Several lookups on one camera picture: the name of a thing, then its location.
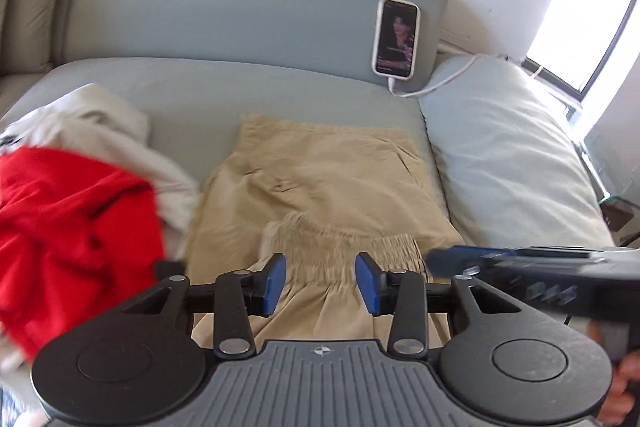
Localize pale blue pillow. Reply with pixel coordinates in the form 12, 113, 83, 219
419, 54, 617, 254

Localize smartphone in white case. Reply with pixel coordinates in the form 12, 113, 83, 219
371, 0, 420, 80

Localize red garment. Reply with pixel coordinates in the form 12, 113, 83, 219
0, 146, 169, 361

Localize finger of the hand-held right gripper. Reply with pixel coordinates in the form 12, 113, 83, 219
425, 245, 518, 281

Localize window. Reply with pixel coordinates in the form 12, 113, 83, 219
525, 0, 640, 108

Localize beige pants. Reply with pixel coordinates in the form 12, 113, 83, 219
182, 114, 469, 350

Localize off-white garment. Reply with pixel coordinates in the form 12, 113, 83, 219
0, 83, 199, 249

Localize brown bedside table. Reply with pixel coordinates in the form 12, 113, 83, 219
598, 194, 640, 254

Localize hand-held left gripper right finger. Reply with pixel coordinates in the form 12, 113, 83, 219
354, 252, 522, 356

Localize grey padded headboard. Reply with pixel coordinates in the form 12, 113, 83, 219
52, 0, 450, 84

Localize bed with grey sheet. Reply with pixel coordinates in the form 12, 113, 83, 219
0, 56, 451, 228

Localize white charging cable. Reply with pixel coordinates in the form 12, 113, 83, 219
387, 54, 545, 98

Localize person's right hand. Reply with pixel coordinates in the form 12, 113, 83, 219
597, 321, 640, 426

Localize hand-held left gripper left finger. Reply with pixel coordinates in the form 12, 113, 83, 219
120, 252, 288, 356

